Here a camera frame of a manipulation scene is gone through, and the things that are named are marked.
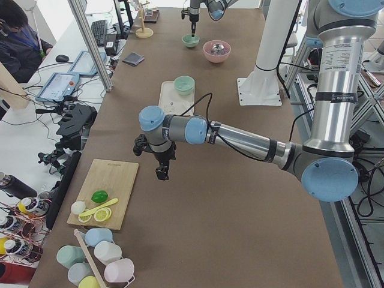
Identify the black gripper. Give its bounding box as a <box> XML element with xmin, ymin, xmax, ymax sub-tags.
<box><xmin>133</xmin><ymin>134</ymin><xmax>176</xmax><ymax>181</ymax></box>
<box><xmin>181</xmin><ymin>7</ymin><xmax>200</xmax><ymax>37</ymax></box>

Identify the green bowl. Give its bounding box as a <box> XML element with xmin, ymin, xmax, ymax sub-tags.
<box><xmin>173</xmin><ymin>76</ymin><xmax>195</xmax><ymax>90</ymax></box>
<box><xmin>175</xmin><ymin>88</ymin><xmax>194</xmax><ymax>96</ymax></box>
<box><xmin>182</xmin><ymin>34</ymin><xmax>200</xmax><ymax>48</ymax></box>

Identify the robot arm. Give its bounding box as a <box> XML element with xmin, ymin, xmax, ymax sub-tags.
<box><xmin>133</xmin><ymin>1</ymin><xmax>383</xmax><ymax>202</ymax></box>
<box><xmin>181</xmin><ymin>0</ymin><xmax>238</xmax><ymax>37</ymax></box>

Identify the pink bowl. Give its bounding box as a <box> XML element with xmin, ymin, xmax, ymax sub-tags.
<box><xmin>203</xmin><ymin>40</ymin><xmax>231</xmax><ymax>64</ymax></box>

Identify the wooden mug tree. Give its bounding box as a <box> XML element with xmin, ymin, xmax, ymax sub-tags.
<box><xmin>132</xmin><ymin>0</ymin><xmax>154</xmax><ymax>39</ymax></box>

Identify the yellow plastic knife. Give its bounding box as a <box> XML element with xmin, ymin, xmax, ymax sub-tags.
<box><xmin>79</xmin><ymin>198</ymin><xmax>119</xmax><ymax>217</ymax></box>

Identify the wooden cutting board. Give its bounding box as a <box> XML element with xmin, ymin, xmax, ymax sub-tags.
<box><xmin>70</xmin><ymin>159</ymin><xmax>139</xmax><ymax>230</ymax></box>

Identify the green lime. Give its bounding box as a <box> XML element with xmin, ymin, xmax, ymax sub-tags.
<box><xmin>91</xmin><ymin>190</ymin><xmax>109</xmax><ymax>203</ymax></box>

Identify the green bowl on tray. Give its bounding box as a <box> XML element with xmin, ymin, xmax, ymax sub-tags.
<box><xmin>175</xmin><ymin>88</ymin><xmax>194</xmax><ymax>96</ymax></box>

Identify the cream rabbit tray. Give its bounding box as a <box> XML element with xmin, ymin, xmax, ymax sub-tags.
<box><xmin>158</xmin><ymin>81</ymin><xmax>194</xmax><ymax>115</ymax></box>

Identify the grey folded cloth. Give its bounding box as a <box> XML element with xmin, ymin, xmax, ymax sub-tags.
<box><xmin>122</xmin><ymin>52</ymin><xmax>145</xmax><ymax>67</ymax></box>

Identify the lemon slice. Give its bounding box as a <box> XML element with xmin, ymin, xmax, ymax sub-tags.
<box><xmin>94</xmin><ymin>207</ymin><xmax>112</xmax><ymax>222</ymax></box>

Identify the white garlic bulb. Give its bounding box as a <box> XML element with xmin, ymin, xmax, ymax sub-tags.
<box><xmin>71</xmin><ymin>201</ymin><xmax>86</xmax><ymax>215</ymax></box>

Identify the black keyboard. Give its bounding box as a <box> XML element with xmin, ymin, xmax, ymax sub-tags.
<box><xmin>91</xmin><ymin>20</ymin><xmax>107</xmax><ymax>47</ymax></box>

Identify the blue cup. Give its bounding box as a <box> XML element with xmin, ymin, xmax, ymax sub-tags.
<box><xmin>85</xmin><ymin>228</ymin><xmax>113</xmax><ymax>247</ymax></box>

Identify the white cup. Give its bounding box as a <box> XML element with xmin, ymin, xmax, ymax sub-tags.
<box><xmin>94</xmin><ymin>241</ymin><xmax>122</xmax><ymax>265</ymax></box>

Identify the pink cup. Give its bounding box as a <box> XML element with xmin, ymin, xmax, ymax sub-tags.
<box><xmin>104</xmin><ymin>258</ymin><xmax>135</xmax><ymax>283</ymax></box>

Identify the teach pendant tablet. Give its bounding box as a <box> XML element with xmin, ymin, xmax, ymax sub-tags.
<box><xmin>35</xmin><ymin>73</ymin><xmax>80</xmax><ymax>102</ymax></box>
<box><xmin>68</xmin><ymin>50</ymin><xmax>97</xmax><ymax>77</ymax></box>

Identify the green cup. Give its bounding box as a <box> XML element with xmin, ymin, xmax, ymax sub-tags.
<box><xmin>56</xmin><ymin>245</ymin><xmax>85</xmax><ymax>269</ymax></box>

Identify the yellow cup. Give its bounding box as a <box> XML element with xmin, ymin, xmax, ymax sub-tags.
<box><xmin>78</xmin><ymin>276</ymin><xmax>101</xmax><ymax>288</ymax></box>

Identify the grey cup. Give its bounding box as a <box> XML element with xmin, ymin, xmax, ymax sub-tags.
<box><xmin>67</xmin><ymin>262</ymin><xmax>94</xmax><ymax>286</ymax></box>

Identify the black computer mouse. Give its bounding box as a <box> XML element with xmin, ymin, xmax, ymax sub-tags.
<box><xmin>55</xmin><ymin>55</ymin><xmax>69</xmax><ymax>63</ymax></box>

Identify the black water bottle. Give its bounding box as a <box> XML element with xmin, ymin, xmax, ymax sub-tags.
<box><xmin>1</xmin><ymin>172</ymin><xmax>37</xmax><ymax>199</ymax></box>

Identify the person in dark jacket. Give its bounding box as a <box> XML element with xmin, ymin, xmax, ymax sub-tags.
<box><xmin>1</xmin><ymin>1</ymin><xmax>53</xmax><ymax>83</ymax></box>

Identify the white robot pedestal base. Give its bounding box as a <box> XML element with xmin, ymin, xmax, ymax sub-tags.
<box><xmin>237</xmin><ymin>0</ymin><xmax>301</xmax><ymax>106</ymax></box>

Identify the aluminium frame post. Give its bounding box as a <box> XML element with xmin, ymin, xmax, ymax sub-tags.
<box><xmin>68</xmin><ymin>0</ymin><xmax>113</xmax><ymax>92</ymax></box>

